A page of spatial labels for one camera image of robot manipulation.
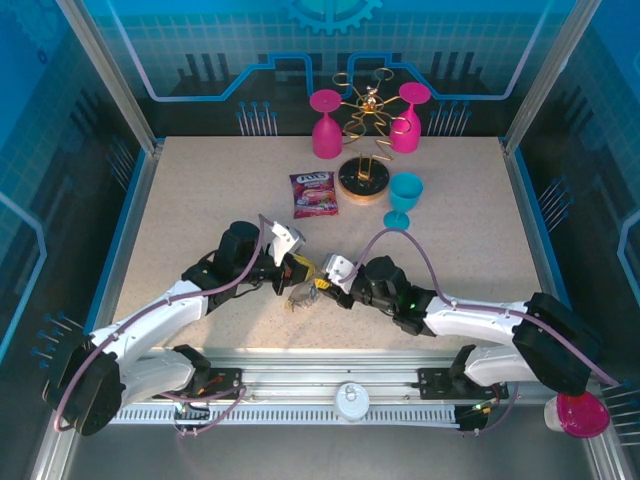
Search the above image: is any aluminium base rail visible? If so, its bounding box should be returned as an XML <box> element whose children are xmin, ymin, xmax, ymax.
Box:
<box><xmin>62</xmin><ymin>348</ymin><xmax>599</xmax><ymax>406</ymax></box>

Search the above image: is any gold wire glass rack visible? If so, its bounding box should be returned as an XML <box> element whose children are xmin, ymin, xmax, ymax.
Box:
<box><xmin>332</xmin><ymin>67</ymin><xmax>396</xmax><ymax>207</ymax></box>

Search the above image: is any pink plastic goblet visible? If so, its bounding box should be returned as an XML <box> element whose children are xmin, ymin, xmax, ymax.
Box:
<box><xmin>388</xmin><ymin>82</ymin><xmax>431</xmax><ymax>154</ymax></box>
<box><xmin>308</xmin><ymin>88</ymin><xmax>344</xmax><ymax>160</ymax></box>

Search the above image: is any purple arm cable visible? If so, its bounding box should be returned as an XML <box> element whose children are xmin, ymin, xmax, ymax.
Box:
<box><xmin>358</xmin><ymin>227</ymin><xmax>624</xmax><ymax>387</ymax></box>
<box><xmin>52</xmin><ymin>213</ymin><xmax>275</xmax><ymax>434</ymax></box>

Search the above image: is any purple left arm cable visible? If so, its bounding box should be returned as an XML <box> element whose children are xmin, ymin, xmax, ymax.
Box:
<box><xmin>52</xmin><ymin>213</ymin><xmax>275</xmax><ymax>434</ymax></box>

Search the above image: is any purple candy bag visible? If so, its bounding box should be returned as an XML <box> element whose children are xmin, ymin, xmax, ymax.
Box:
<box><xmin>288</xmin><ymin>171</ymin><xmax>340</xmax><ymax>220</ymax></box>

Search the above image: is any blue table edge strip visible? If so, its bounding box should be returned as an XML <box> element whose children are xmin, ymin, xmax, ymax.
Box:
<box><xmin>92</xmin><ymin>147</ymin><xmax>164</xmax><ymax>331</ymax></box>
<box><xmin>513</xmin><ymin>147</ymin><xmax>571</xmax><ymax>306</ymax></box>

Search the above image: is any white cup with pink lid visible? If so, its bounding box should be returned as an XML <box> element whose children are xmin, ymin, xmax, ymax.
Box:
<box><xmin>543</xmin><ymin>392</ymin><xmax>611</xmax><ymax>440</ymax></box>

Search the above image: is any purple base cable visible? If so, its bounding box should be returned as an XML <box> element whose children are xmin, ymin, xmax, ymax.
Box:
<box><xmin>458</xmin><ymin>382</ymin><xmax>525</xmax><ymax>437</ymax></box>
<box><xmin>154</xmin><ymin>384</ymin><xmax>247</xmax><ymax>440</ymax></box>

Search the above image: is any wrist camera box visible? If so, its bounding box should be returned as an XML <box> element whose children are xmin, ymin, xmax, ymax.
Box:
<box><xmin>268</xmin><ymin>219</ymin><xmax>308</xmax><ymax>267</ymax></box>
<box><xmin>321</xmin><ymin>252</ymin><xmax>360</xmax><ymax>290</ymax></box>

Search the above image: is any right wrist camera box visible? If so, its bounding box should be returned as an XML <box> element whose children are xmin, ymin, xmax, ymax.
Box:
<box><xmin>321</xmin><ymin>252</ymin><xmax>360</xmax><ymax>290</ymax></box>

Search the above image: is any white pull-tab can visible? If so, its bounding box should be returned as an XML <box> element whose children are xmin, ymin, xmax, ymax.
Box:
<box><xmin>333</xmin><ymin>382</ymin><xmax>371</xmax><ymax>422</ymax></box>

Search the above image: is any white slotted cable duct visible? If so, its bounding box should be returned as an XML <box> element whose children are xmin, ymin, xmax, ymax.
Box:
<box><xmin>109</xmin><ymin>403</ymin><xmax>459</xmax><ymax>427</ymax></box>

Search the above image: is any teal plastic goblet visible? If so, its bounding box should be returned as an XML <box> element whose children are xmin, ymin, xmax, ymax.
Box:
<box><xmin>383</xmin><ymin>172</ymin><xmax>425</xmax><ymax>230</ymax></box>

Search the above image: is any aluminium frame post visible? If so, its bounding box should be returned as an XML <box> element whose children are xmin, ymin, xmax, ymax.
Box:
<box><xmin>54</xmin><ymin>0</ymin><xmax>166</xmax><ymax>157</ymax></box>
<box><xmin>499</xmin><ymin>0</ymin><xmax>601</xmax><ymax>157</ymax></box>

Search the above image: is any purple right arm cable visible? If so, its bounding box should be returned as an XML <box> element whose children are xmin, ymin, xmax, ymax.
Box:
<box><xmin>358</xmin><ymin>227</ymin><xmax>624</xmax><ymax>387</ymax></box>

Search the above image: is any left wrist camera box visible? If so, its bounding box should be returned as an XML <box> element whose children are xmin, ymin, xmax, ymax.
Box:
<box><xmin>268</xmin><ymin>219</ymin><xmax>308</xmax><ymax>267</ymax></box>

